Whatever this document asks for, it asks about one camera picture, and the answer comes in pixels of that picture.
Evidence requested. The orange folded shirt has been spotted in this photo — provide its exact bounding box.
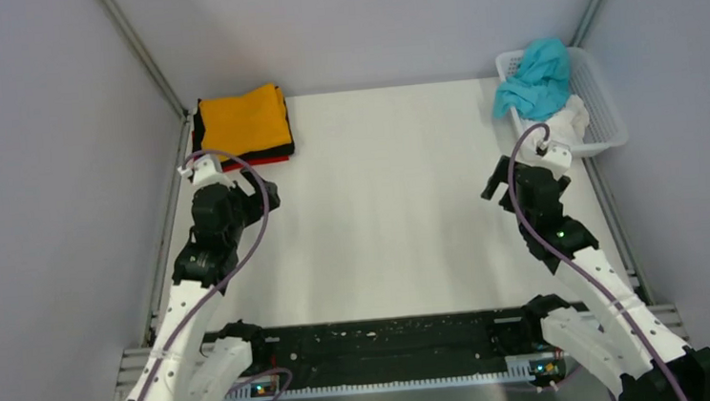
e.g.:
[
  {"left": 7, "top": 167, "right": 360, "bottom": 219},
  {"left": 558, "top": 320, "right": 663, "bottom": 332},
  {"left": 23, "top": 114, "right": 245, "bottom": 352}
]
[{"left": 196, "top": 80, "right": 294, "bottom": 167}]

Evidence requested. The red folded shirt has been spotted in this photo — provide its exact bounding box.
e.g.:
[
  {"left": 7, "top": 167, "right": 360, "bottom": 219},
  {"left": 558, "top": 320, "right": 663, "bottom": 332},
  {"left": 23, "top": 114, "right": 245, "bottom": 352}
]
[{"left": 221, "top": 155, "right": 289, "bottom": 173}]

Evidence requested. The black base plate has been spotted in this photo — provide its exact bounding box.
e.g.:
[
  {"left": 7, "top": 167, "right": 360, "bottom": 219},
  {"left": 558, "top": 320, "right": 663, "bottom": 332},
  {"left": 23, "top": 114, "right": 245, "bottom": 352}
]
[{"left": 244, "top": 307, "right": 570, "bottom": 390}]

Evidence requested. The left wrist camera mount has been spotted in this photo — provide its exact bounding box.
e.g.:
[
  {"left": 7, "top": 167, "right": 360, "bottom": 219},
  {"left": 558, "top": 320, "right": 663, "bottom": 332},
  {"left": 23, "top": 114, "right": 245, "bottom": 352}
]
[{"left": 177, "top": 157, "right": 235, "bottom": 190}]

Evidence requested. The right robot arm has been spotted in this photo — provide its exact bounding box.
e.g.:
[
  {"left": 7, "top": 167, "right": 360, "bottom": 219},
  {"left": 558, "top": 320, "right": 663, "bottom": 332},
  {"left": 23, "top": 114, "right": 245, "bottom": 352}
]
[{"left": 481, "top": 155, "right": 710, "bottom": 401}]

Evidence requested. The white cable duct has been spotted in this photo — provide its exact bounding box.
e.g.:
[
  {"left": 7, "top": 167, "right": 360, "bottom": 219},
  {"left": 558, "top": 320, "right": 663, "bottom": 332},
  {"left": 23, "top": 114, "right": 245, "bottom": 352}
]
[{"left": 223, "top": 362, "right": 535, "bottom": 401}]

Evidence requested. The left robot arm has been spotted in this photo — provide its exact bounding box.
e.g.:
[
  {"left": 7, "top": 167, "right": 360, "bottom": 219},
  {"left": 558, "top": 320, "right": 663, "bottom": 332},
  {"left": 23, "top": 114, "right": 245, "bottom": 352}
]
[{"left": 126, "top": 169, "right": 281, "bottom": 401}]

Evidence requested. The white plastic basket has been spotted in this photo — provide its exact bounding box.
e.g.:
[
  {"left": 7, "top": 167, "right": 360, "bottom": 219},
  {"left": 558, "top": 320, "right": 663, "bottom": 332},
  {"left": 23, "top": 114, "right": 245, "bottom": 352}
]
[{"left": 495, "top": 47, "right": 629, "bottom": 158}]

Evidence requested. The white crumpled shirt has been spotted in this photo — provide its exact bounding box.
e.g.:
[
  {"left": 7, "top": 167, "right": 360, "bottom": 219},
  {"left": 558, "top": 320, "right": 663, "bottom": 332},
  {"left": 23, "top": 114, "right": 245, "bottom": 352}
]
[{"left": 546, "top": 95, "right": 590, "bottom": 149}]

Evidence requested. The teal polo shirt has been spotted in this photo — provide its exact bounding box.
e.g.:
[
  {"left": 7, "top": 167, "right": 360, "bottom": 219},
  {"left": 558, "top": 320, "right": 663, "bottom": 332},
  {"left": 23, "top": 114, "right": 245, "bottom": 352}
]
[{"left": 492, "top": 37, "right": 572, "bottom": 122}]

